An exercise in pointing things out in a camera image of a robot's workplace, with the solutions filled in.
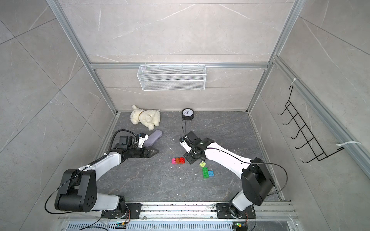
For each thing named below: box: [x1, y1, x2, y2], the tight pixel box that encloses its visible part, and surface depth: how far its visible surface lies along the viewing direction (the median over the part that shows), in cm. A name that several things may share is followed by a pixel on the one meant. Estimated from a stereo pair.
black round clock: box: [181, 107, 195, 121], surface depth 117 cm
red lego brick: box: [179, 156, 186, 165], surface depth 92 cm
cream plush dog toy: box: [130, 104, 161, 131], surface depth 109 cm
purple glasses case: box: [143, 129, 163, 147], surface depth 102 cm
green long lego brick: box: [202, 166, 210, 179], surface depth 87 cm
